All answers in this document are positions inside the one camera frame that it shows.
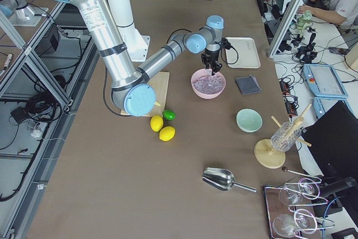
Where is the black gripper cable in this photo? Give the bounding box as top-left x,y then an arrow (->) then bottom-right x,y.
167,27 -> 241,66

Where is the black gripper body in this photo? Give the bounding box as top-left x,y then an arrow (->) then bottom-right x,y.
203,50 -> 223,71

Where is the wooden cutting board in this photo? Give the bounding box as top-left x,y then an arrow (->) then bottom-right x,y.
120,72 -> 169,117

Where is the cream rabbit tray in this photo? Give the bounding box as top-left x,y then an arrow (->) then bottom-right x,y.
225,37 -> 261,68

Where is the green bowl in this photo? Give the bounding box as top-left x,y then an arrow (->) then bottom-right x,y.
236,109 -> 263,133

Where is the ice cubes pile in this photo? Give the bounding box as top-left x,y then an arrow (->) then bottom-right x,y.
193,75 -> 225,95

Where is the yellow lemon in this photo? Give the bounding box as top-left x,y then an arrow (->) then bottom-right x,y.
150,115 -> 164,132
159,126 -> 176,142

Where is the steel ice scoop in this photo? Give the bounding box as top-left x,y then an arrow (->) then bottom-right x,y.
202,167 -> 257,193

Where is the pink bowl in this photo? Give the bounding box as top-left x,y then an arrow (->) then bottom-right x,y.
191,68 -> 226,99

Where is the green lime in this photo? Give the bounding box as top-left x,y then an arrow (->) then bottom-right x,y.
162,110 -> 176,120

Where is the grey folded cloth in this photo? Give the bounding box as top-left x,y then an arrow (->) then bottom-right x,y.
235,74 -> 261,95

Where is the blue teach pendant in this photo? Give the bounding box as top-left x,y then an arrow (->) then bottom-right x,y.
313,97 -> 344,119
303,64 -> 348,99

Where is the clear glass on stand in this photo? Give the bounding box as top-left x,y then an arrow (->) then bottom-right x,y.
271,121 -> 301,152

